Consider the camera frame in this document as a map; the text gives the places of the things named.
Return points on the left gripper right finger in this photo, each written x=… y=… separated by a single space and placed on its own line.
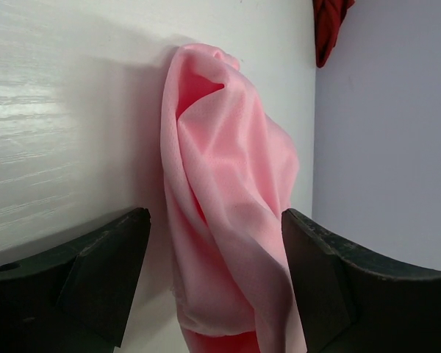
x=352 y=299

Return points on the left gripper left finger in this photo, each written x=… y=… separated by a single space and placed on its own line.
x=75 y=297

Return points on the pink t shirt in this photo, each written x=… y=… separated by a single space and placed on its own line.
x=229 y=172

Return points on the dark red t shirt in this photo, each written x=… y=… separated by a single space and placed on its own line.
x=328 y=17

